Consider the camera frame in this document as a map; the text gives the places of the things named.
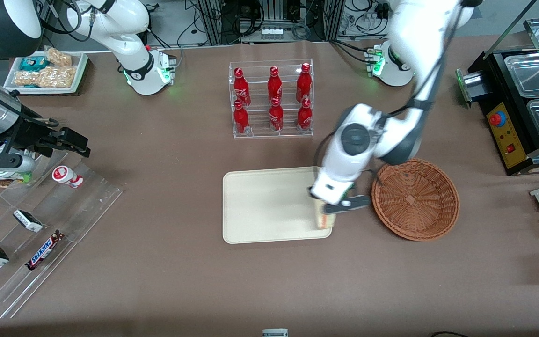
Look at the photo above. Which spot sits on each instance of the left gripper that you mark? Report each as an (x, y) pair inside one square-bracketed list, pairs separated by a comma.
[(311, 194)]

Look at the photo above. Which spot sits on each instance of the large peanut brittle pack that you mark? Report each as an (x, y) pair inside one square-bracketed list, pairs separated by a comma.
[(58, 76)]

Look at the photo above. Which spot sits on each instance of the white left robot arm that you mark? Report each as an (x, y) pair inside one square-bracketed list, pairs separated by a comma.
[(414, 28)]

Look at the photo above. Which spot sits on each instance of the white red yogurt bottle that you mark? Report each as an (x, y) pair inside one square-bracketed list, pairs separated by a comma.
[(66, 176)]

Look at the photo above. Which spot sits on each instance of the white box with label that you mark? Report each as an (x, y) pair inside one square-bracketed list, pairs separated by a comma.
[(275, 333)]

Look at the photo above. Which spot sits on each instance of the red emergency stop button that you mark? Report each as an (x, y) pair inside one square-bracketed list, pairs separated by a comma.
[(497, 119)]

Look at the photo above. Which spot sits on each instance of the aluminium frame rack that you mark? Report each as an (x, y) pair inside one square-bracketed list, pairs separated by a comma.
[(211, 23)]

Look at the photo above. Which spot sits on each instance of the clear acrylic bottle rack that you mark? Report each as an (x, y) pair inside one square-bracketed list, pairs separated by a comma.
[(258, 128)]

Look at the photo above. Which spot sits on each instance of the black yellow food warmer machine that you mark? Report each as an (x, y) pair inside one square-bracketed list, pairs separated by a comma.
[(515, 157)]

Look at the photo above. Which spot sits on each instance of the snickers chocolate bar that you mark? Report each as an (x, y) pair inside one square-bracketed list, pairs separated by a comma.
[(44, 250)]

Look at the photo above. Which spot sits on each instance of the teal snack pack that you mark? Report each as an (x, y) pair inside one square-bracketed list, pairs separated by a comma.
[(32, 62)]

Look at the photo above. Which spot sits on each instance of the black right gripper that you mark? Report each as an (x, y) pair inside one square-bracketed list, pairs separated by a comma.
[(30, 132)]

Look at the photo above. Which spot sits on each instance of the white snack tray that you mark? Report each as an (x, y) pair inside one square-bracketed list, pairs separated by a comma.
[(80, 70)]

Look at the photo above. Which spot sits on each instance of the round wafer pack green lid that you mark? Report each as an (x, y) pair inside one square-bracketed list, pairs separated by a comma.
[(3, 179)]

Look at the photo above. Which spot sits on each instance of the brown wicker basket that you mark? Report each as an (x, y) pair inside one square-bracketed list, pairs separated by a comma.
[(414, 201)]

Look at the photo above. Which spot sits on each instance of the cream rectangular tray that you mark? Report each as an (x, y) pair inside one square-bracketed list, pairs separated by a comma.
[(269, 206)]

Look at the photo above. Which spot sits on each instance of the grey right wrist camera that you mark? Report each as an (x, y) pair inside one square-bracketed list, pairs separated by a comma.
[(3, 161)]

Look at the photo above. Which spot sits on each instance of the red cola bottle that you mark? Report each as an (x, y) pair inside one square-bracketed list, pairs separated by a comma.
[(240, 119), (303, 83), (274, 85), (276, 117), (304, 116), (241, 89)]

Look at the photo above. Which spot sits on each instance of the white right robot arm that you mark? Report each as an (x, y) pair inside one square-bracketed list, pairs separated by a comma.
[(129, 18)]

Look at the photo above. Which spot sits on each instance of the triangular sandwich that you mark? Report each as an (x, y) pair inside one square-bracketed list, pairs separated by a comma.
[(322, 221)]

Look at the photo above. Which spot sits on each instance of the small peanut brittle pack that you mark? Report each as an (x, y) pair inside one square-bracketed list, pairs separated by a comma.
[(59, 57), (27, 78)]

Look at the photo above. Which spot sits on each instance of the white power strip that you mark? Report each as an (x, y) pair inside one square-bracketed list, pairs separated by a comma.
[(272, 33)]

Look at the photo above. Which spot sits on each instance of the clear acrylic stepped display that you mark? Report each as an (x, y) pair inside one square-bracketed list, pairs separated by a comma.
[(77, 210)]

